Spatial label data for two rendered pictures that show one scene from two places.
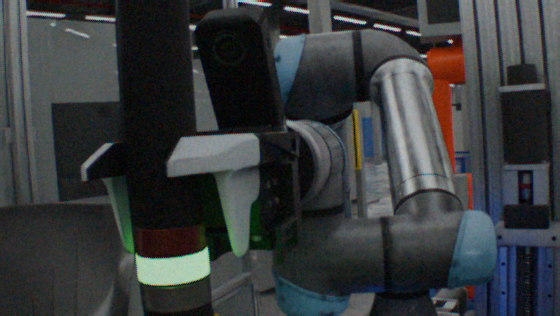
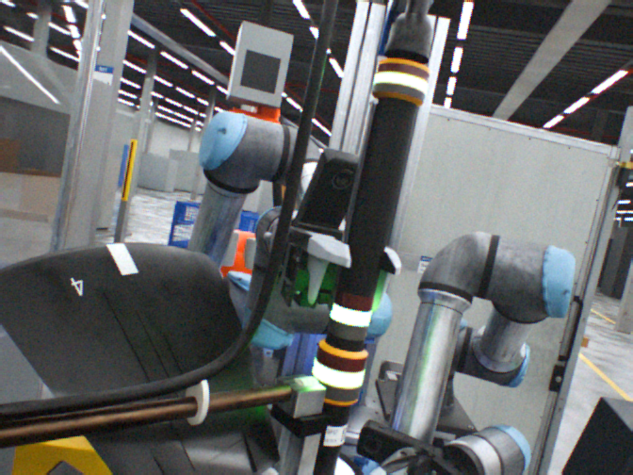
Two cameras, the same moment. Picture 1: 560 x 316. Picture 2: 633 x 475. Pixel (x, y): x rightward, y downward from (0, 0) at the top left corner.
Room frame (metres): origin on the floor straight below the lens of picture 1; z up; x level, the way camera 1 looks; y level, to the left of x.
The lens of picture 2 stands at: (-0.10, 0.32, 1.51)
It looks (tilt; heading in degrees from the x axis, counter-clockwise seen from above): 5 degrees down; 327
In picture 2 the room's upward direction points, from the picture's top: 12 degrees clockwise
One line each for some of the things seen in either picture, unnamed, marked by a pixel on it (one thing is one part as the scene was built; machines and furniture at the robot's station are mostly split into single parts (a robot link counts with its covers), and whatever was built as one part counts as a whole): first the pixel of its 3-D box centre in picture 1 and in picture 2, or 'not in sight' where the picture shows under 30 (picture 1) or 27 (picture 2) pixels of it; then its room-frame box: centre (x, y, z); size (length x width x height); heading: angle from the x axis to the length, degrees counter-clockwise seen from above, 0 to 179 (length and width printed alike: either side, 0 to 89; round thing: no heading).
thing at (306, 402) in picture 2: not in sight; (316, 433); (0.23, 0.06, 1.31); 0.09 x 0.07 x 0.10; 99
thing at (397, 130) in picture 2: (159, 100); (369, 226); (0.23, 0.05, 1.49); 0.03 x 0.03 x 0.21
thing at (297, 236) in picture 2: not in sight; (312, 241); (0.30, 0.06, 1.46); 0.09 x 0.05 x 0.02; 155
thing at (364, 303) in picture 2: (170, 235); (354, 298); (0.23, 0.05, 1.43); 0.03 x 0.03 x 0.01
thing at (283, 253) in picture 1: (250, 183); (316, 259); (0.35, 0.02, 1.44); 0.12 x 0.08 x 0.09; 164
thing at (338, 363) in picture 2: not in sight; (341, 355); (0.23, 0.05, 1.38); 0.04 x 0.04 x 0.01
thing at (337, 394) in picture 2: not in sight; (335, 384); (0.23, 0.05, 1.35); 0.04 x 0.04 x 0.01
